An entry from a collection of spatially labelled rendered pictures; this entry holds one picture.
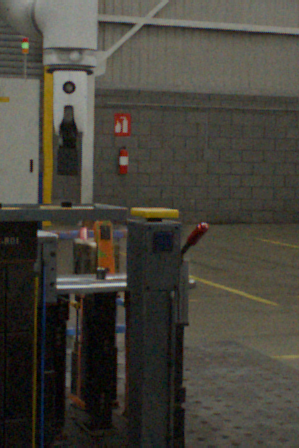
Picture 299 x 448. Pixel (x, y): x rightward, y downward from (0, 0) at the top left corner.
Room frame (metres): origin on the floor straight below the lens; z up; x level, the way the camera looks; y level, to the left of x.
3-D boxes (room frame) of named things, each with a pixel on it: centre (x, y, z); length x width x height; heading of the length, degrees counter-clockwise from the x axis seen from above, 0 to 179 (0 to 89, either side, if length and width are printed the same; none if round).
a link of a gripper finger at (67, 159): (1.42, 0.10, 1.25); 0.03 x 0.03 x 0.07; 3
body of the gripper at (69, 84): (1.48, 0.11, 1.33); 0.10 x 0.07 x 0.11; 3
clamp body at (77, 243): (2.04, 0.09, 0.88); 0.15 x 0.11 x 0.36; 24
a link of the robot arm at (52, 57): (1.47, 0.11, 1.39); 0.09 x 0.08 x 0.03; 3
